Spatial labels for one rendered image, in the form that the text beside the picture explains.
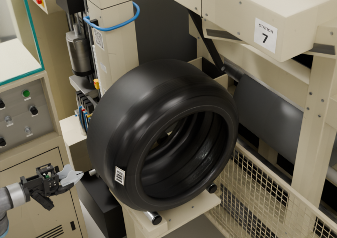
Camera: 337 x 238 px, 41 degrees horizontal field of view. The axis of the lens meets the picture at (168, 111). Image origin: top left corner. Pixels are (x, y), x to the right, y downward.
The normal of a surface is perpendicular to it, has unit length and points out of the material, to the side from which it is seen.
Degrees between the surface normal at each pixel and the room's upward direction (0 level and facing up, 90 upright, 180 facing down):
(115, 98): 34
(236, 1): 90
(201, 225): 0
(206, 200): 0
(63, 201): 90
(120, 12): 90
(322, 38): 90
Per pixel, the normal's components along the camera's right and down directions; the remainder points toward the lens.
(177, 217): -0.05, -0.79
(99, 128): -0.73, -0.09
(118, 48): 0.55, 0.50
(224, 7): -0.83, 0.37
